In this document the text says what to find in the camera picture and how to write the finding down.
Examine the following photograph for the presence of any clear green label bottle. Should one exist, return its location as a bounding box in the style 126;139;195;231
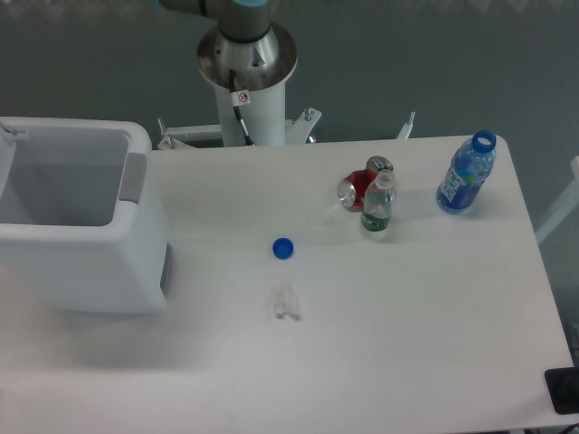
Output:
361;169;395;232

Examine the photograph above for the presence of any black device at edge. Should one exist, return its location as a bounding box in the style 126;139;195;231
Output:
544;367;578;415

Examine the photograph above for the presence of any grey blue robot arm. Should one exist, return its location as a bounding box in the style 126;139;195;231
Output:
160;0;298;91

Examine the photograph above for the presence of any white trash can lid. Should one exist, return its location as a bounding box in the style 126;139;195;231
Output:
0;119;30;193

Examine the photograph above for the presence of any blue bottle cap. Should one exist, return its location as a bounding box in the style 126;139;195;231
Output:
271;237;294;260

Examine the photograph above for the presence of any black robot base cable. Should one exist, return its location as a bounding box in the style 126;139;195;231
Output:
228;68;258;147

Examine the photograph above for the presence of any white trash can body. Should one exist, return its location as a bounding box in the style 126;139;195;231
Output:
1;117;173;314

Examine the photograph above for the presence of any white pedestal foot bracket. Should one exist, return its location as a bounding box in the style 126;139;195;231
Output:
157;107;322;150

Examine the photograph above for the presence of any crushed red soda can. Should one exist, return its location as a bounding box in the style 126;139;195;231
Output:
337;156;394;212

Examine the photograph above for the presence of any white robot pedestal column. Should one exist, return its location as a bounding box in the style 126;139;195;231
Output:
214;84;286;147

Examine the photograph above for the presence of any white frame at right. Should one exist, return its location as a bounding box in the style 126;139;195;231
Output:
535;156;578;245

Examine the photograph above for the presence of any blue plastic drink bottle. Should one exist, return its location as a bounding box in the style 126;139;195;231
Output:
436;129;497;214

